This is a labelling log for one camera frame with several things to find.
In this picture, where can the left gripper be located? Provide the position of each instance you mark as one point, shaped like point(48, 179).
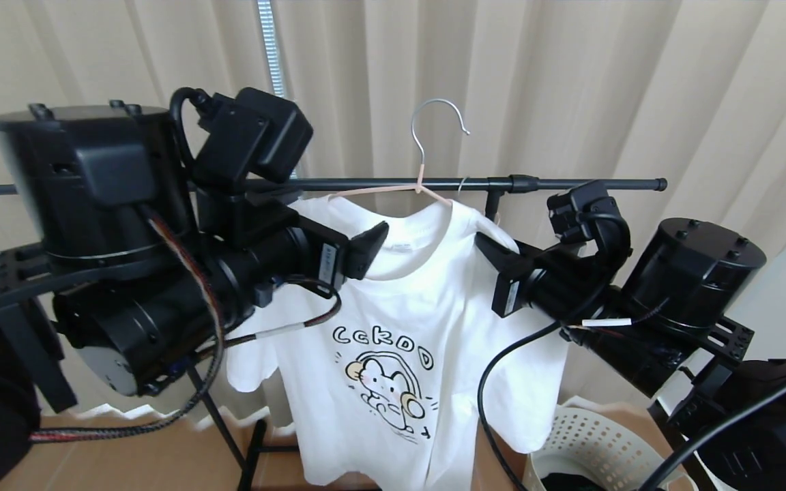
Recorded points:
point(161, 320)

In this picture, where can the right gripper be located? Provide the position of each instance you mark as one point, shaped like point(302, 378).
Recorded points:
point(570, 293)

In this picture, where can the white printed t-shirt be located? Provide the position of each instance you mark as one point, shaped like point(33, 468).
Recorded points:
point(400, 307)

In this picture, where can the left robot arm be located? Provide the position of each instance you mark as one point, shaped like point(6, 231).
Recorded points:
point(93, 177)

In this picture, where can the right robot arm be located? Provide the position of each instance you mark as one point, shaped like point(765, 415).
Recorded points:
point(693, 273)

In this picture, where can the black clothes rack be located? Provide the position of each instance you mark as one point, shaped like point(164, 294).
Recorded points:
point(536, 184)

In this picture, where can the white laundry basket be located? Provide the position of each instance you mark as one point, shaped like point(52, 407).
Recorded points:
point(604, 443)

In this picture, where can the black garment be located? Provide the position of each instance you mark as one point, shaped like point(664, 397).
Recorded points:
point(570, 483)

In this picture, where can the beige curtain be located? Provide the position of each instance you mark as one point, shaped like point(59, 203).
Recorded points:
point(570, 88)

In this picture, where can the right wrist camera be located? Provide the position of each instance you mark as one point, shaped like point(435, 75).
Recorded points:
point(584, 204)

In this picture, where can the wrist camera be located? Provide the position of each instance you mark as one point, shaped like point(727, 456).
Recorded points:
point(250, 136)
point(584, 204)

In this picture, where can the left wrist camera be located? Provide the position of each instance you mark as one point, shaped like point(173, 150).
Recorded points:
point(250, 136)

